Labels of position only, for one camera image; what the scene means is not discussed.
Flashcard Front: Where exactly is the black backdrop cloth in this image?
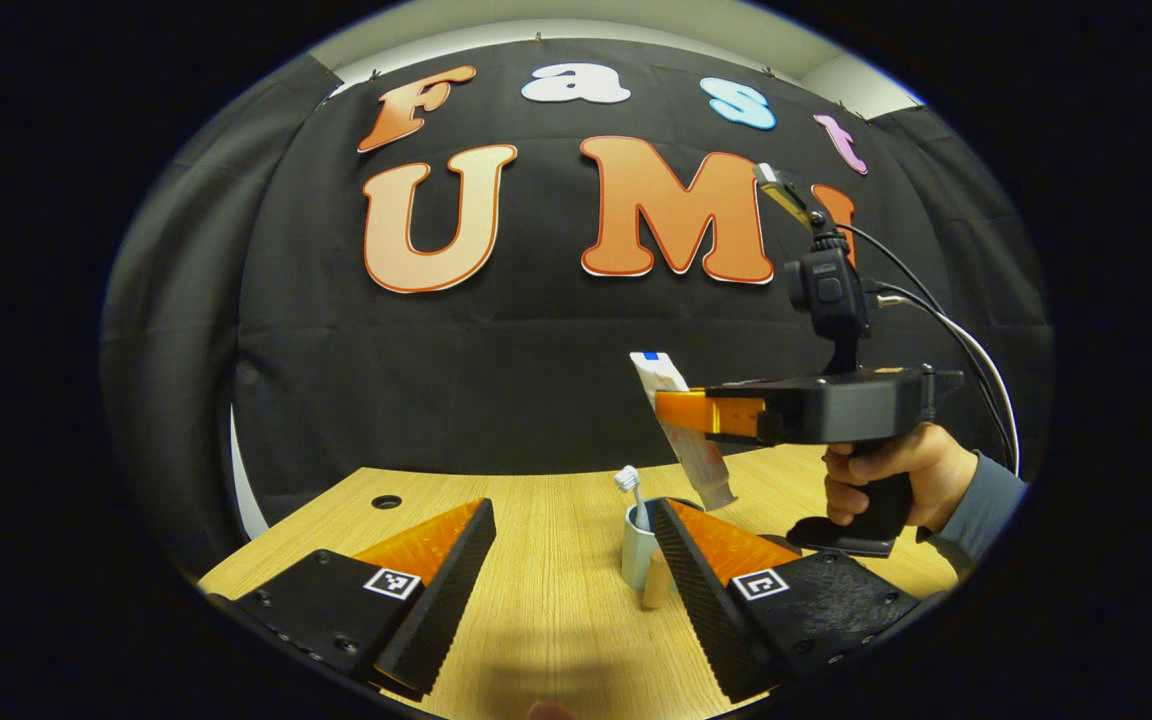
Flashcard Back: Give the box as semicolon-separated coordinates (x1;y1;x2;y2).
101;38;1052;571

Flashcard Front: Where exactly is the white toothbrush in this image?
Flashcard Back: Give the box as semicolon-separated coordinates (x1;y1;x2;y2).
614;465;653;532

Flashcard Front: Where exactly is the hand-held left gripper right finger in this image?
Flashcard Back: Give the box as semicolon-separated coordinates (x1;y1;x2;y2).
651;497;947;705

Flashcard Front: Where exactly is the light blue cup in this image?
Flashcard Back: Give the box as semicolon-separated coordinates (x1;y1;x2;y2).
622;498;707;610

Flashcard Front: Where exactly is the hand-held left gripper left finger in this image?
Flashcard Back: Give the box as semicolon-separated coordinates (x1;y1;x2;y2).
206;497;498;702

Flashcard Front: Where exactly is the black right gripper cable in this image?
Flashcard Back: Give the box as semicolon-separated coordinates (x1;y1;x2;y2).
836;222;1023;477

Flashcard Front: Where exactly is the white toothpaste tube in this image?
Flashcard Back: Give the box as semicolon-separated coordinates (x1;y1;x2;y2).
630;351;738;512

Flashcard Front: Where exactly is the wooden desktop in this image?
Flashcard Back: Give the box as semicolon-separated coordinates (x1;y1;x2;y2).
198;445;962;720

